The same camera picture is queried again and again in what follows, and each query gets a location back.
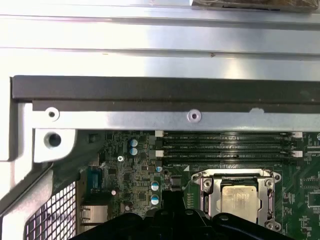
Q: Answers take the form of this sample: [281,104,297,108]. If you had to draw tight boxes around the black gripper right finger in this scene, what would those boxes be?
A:
[173,190,293,240]

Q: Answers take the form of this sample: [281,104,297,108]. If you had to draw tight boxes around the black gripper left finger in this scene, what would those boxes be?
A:
[73,190,175,240]

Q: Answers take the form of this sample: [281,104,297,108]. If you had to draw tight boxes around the metal socket cover frame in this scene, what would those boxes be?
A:
[207,174,274,225]

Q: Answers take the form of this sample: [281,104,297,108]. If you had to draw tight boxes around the silver square CPU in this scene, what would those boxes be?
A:
[221,184,263,224]

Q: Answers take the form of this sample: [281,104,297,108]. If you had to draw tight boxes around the thin wire locking lever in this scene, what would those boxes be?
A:
[262,169,282,226]

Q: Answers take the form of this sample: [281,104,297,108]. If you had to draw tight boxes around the CPU socket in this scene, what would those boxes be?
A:
[190,169,283,231]

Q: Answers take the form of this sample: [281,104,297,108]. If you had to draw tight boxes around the black RAM slot white clips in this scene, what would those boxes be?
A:
[154,149,304,160]
[154,129,304,141]

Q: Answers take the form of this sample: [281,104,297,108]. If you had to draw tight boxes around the silver network port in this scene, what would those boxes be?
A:
[79,202,109,224]

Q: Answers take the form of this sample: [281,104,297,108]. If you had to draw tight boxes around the green motherboard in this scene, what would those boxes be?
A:
[74,129,320,240]

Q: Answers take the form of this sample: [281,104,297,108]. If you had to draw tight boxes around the blue VGA port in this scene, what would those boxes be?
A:
[85,165,104,195]

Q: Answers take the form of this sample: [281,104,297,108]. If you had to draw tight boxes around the black PC case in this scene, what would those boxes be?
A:
[0,74,320,240]

